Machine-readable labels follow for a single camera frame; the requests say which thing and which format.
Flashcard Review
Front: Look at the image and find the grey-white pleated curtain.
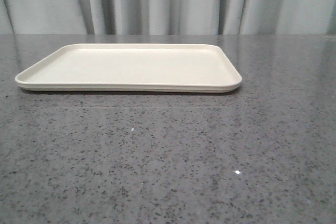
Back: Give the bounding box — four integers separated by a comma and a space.
1, 0, 335, 35

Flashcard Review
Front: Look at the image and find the cream rectangular plastic tray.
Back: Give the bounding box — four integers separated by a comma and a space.
15, 44, 242, 93

